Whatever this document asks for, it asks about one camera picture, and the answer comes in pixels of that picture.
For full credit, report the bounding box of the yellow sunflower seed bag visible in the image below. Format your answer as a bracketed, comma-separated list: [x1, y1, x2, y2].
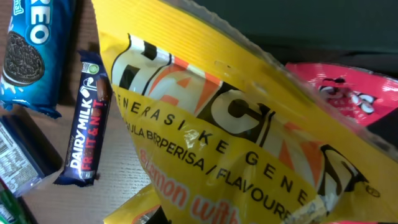
[93, 0, 397, 223]

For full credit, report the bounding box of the Dairy Milk chocolate bar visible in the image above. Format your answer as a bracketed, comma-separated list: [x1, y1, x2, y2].
[54, 50, 113, 187]

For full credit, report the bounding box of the red dried fruit bag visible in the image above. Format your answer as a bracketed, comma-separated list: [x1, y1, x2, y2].
[285, 63, 397, 145]

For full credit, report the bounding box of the blue Oreo cookie pack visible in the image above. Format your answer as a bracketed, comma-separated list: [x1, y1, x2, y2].
[1, 0, 76, 119]

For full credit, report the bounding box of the black gift box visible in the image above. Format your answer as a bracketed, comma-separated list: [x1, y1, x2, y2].
[196, 0, 397, 78]

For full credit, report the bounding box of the small dark blue carton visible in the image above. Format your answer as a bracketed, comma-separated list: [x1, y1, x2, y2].
[1, 114, 63, 197]

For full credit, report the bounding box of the red green KitKat bar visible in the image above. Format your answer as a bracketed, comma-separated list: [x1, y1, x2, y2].
[1, 180, 37, 224]

